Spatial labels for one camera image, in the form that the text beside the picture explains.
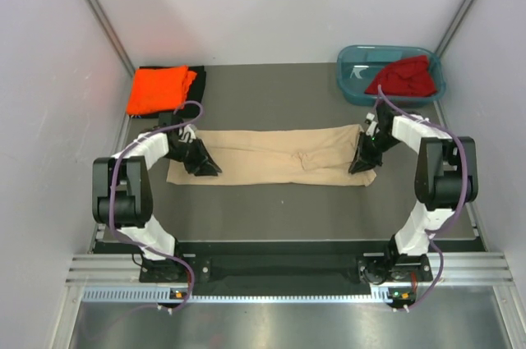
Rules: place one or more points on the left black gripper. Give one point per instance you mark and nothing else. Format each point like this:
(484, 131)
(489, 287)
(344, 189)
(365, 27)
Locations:
(201, 153)

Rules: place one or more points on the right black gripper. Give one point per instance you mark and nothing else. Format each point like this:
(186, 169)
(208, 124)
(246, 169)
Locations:
(359, 165)

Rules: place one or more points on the beige t shirt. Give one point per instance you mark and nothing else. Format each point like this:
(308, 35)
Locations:
(309, 157)

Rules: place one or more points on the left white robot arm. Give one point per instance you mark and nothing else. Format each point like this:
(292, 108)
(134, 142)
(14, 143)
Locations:
(122, 198)

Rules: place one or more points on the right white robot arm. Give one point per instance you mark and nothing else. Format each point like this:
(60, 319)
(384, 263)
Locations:
(446, 179)

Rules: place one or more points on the black folded t shirt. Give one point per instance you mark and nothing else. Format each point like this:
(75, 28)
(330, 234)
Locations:
(196, 93)

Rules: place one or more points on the orange folded t shirt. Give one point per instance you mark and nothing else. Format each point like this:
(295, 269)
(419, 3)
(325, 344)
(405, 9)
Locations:
(156, 90)

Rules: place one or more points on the teal plastic basket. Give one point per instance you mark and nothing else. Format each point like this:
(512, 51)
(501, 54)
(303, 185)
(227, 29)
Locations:
(357, 66)

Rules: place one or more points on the red t shirt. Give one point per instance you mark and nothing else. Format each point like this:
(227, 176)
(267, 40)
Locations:
(408, 77)

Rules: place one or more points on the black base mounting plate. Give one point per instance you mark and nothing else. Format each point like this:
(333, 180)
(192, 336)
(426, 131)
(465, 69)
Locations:
(264, 286)

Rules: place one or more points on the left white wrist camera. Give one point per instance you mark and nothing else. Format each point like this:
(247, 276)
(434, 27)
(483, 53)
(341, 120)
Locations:
(187, 134)

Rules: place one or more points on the grey slotted cable duct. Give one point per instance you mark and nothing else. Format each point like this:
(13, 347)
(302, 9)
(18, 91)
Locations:
(174, 296)

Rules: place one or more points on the aluminium frame rail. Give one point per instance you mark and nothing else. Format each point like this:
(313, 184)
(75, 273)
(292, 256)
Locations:
(451, 268)

